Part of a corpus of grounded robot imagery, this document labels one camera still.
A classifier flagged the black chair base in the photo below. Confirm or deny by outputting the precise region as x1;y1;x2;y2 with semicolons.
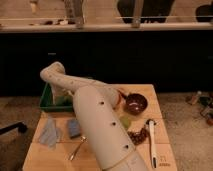
0;122;28;135

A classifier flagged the dark brown bowl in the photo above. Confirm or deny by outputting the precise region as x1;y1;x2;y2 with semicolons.
124;93;148;115

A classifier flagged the blue sponge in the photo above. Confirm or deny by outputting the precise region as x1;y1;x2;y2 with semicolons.
67;119;81;138

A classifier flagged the clutter on floor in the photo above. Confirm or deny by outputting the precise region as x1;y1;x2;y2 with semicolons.
186;91;213;126

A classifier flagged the green plastic tray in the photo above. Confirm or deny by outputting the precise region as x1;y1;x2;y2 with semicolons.
39;83;73;112

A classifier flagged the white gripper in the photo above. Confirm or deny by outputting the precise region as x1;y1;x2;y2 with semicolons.
50;84;72;104

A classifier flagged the brown bead string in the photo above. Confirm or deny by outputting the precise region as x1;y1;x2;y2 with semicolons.
127;127;150;146

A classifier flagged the white handled brush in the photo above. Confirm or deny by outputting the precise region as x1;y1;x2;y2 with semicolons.
146;119;157;169

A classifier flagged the metal spoon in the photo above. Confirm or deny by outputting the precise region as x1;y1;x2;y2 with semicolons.
68;135;87;161

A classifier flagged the light blue cloth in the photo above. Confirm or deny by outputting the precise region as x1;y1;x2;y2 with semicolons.
38;117;62;148

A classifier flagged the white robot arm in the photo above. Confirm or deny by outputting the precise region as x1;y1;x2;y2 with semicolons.
40;62;149;171

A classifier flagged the orange plate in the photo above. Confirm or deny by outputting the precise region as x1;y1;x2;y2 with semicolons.
114;90;127;109

